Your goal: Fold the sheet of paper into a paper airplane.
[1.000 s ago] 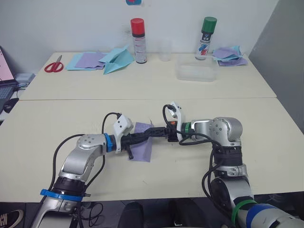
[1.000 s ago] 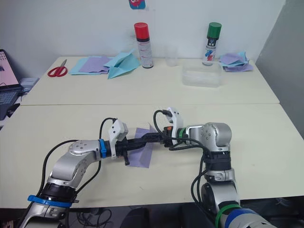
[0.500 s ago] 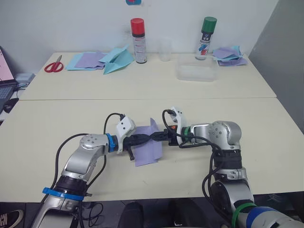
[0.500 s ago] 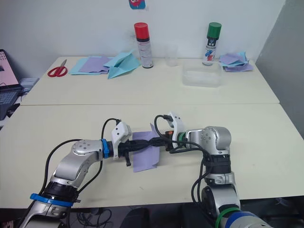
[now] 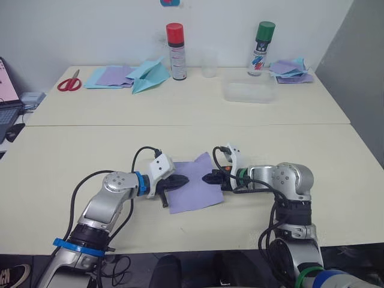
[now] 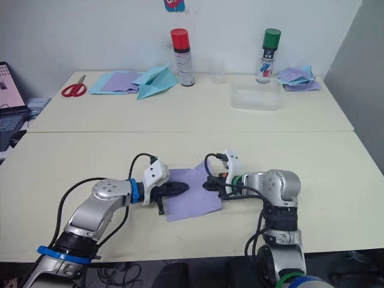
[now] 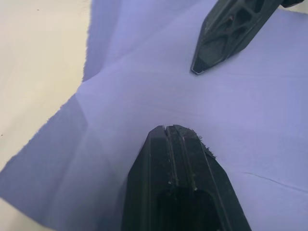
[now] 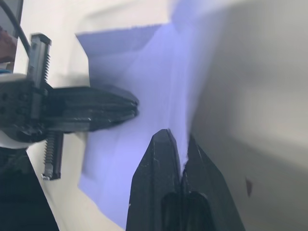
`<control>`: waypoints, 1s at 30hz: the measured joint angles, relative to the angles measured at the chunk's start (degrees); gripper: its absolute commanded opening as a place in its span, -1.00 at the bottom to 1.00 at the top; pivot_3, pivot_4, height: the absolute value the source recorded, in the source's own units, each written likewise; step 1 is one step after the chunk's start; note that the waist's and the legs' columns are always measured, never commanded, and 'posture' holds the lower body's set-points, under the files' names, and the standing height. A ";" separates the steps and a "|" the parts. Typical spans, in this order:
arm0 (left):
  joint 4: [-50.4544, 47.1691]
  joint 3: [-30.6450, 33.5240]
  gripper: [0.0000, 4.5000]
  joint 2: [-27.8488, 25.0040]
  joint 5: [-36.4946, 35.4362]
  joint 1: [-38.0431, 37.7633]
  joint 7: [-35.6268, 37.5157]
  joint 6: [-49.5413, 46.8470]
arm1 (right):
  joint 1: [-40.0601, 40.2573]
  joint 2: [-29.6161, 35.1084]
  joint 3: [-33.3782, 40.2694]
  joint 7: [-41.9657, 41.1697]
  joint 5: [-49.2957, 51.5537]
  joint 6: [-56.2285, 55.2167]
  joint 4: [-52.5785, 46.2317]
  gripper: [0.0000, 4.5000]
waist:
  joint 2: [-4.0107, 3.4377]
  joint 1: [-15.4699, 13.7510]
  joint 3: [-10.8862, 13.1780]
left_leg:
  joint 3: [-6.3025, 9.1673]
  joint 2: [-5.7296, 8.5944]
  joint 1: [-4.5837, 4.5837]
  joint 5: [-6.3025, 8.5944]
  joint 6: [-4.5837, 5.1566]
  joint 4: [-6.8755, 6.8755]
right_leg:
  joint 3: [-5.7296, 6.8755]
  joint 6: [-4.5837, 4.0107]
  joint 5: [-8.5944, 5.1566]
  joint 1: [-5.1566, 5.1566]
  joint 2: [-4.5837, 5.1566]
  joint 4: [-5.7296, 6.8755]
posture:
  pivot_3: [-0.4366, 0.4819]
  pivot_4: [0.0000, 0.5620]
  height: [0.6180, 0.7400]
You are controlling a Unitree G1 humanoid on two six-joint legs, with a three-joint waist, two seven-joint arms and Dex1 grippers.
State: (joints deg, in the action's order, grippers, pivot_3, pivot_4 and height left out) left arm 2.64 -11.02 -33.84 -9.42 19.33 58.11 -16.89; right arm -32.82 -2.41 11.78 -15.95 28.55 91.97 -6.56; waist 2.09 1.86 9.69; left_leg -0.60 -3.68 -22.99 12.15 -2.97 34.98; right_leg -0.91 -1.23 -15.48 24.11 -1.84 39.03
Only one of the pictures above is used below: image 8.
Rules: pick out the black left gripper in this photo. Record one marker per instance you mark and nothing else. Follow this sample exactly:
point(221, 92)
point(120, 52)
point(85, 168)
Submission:
point(21, 108)

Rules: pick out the white sheet of paper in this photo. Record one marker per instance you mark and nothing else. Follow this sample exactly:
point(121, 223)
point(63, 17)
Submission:
point(134, 72)

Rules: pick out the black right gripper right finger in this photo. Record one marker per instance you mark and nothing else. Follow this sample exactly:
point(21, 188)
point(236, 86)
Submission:
point(207, 192)

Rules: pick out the reddish brown blurred object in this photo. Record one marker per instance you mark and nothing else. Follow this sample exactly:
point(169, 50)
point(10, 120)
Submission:
point(6, 45)

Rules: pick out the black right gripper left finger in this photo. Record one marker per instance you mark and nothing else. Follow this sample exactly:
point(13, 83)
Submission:
point(154, 183)

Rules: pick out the dark flat panel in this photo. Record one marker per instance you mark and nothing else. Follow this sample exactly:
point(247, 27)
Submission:
point(18, 13)

